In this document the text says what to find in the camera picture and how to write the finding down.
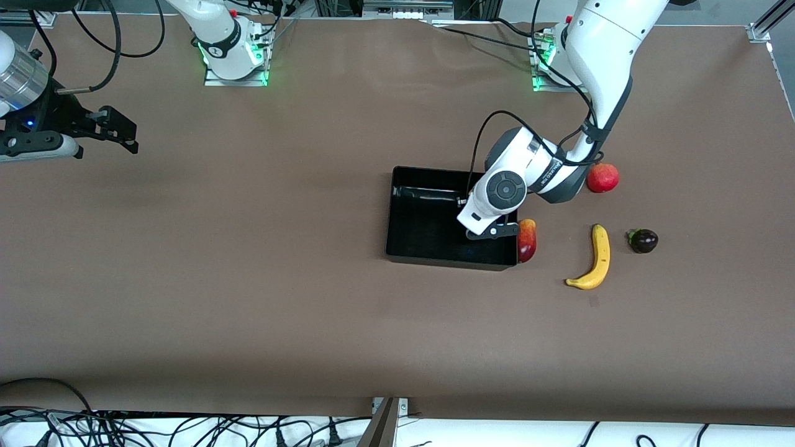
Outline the red pomegranate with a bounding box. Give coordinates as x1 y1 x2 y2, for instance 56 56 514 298
587 163 620 194

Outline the yellow banana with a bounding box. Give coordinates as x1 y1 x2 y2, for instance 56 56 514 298
565 223 611 291

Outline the black looped cable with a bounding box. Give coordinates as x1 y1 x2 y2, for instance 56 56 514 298
0 377 94 413

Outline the dark purple eggplant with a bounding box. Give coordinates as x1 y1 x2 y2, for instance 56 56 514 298
626 228 659 254

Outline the black cable bundle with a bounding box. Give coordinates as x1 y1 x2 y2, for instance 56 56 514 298
0 407 373 447

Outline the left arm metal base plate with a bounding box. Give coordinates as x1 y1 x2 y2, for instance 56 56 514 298
532 67 588 93

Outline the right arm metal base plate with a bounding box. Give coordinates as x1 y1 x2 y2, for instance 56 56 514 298
204 61 270 87

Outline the dark grey beam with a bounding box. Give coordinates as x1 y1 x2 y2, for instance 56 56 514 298
357 397 401 447

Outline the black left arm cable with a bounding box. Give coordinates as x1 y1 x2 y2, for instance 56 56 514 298
457 0 606 205

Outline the black table cable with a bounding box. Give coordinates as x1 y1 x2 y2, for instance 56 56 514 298
435 17 547 52

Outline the black plastic box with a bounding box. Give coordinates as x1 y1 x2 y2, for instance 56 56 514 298
385 166 519 272

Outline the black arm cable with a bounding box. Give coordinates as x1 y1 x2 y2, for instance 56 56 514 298
28 0 165 94
457 0 606 205

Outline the white socket strip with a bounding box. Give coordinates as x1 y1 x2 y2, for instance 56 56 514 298
363 0 454 19

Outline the red yellow mango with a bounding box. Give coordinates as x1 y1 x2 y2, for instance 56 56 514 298
517 219 537 263

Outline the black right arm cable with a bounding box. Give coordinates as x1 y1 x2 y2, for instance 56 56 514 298
28 0 165 94

